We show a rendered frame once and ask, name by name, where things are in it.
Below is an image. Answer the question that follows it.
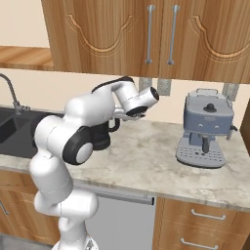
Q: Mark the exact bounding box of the black sink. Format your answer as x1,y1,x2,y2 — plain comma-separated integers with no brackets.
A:
0,106,66,159

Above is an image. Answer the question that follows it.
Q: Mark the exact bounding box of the silver cupboard door handle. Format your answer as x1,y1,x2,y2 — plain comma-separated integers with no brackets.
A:
166,4,181,65
145,4,156,64

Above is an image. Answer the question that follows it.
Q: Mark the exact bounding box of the silver drawer handle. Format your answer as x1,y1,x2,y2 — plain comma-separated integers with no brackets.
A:
179,237,220,250
190,208,227,222

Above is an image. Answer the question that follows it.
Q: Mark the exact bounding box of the wooden base cupboard door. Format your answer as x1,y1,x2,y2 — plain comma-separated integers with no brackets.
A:
0,169,62,246

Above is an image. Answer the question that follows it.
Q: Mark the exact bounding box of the dark brown wooden panel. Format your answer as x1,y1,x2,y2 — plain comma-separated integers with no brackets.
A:
239,97,250,158

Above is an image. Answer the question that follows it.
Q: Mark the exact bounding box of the wooden drawer front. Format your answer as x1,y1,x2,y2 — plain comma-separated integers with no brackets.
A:
161,197,250,230
152,220,250,250

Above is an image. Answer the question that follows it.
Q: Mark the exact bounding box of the wooden wall shelf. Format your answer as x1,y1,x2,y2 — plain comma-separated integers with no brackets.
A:
0,45,56,72

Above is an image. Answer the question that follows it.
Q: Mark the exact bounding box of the grey dishwasher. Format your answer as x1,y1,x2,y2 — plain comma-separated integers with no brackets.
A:
71,181,157,250

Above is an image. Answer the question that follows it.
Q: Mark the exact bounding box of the grey dishwasher handle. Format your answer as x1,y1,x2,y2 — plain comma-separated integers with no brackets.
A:
73,183,155,206

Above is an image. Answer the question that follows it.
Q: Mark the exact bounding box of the grey sink faucet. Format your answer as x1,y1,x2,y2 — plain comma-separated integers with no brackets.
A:
0,72,31,115

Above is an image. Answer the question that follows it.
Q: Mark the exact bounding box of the black jug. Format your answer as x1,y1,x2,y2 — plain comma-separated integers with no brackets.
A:
87,116,122,151

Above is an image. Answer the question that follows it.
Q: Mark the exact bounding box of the silver base cupboard handle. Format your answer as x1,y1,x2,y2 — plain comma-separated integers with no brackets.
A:
0,199,11,216

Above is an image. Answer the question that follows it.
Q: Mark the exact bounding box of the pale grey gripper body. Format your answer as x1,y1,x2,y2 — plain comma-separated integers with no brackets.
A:
112,106,146,122

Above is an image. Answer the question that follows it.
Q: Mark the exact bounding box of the wooden wall cupboard door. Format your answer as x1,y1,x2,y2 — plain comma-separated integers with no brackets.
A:
158,0,250,85
40,0,165,78

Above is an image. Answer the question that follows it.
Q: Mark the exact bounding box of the blue-grey coffee machine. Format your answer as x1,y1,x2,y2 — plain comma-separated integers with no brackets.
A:
175,87,239,169

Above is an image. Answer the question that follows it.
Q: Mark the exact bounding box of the grey wall outlet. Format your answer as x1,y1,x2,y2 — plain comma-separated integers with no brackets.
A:
222,82,240,103
156,77,172,98
138,76,153,96

